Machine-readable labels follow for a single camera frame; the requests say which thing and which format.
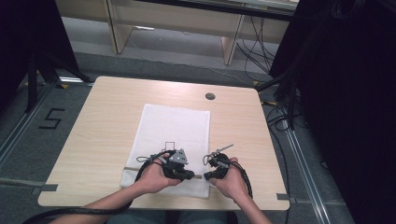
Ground white textured towel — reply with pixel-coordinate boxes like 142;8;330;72
120;103;212;200

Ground black floor cable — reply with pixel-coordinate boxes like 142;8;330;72
263;102;295;224

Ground thick black gripper cable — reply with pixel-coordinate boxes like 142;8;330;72
228;160;254;200
21;149;177;224

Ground person's left hand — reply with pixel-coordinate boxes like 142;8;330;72
134;152;182;194

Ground light wooden desk frame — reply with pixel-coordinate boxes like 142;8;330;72
55;0;301;66

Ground bundle of black floor cables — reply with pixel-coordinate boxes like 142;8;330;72
235;15;283;77

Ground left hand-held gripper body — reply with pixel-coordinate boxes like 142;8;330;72
161;147;190;180

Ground aluminium floor rail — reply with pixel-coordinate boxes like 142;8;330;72
0;82;55;169
279;118;326;224

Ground black curtain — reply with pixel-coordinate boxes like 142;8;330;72
268;0;396;224
0;0;80;108

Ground black metal stand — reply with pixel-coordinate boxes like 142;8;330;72
255;69;302;131
25;50;92;114

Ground person's right hand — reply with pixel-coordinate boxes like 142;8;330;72
209;157;250;202

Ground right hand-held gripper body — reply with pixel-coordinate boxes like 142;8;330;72
205;143;235;175

